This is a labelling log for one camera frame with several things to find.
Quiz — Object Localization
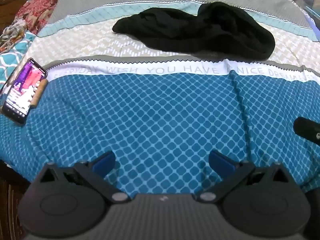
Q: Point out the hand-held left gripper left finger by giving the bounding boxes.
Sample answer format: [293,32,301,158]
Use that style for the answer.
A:
[34,151,130,203]

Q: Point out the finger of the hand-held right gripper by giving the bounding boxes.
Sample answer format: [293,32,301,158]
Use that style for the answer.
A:
[293,117,320,146]

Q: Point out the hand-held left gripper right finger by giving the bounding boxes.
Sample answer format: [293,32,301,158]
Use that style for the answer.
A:
[196,150,290,203]

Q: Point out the black pants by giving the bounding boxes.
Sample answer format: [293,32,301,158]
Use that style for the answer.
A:
[112,1,276,61]

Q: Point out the patterned teal bed sheet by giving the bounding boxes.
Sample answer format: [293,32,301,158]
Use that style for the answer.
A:
[0,0,320,200]

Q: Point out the brown wooden stick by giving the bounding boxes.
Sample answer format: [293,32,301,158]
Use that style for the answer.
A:
[30,79,48,108]

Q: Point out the black smartphone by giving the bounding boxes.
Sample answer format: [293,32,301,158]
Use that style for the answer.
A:
[2,58,48,126]

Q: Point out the teal lattice print pillow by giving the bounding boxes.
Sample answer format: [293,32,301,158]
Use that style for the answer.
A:
[0,32,36,89]

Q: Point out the grey patterned cloth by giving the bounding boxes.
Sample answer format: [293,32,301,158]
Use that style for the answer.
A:
[0,18,28,48]

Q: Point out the red floral quilt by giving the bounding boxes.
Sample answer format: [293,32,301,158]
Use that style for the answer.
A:
[14,0,67,35]

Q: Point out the dark wooden bed frame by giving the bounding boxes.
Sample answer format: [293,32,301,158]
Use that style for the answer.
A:
[0,159,32,240]

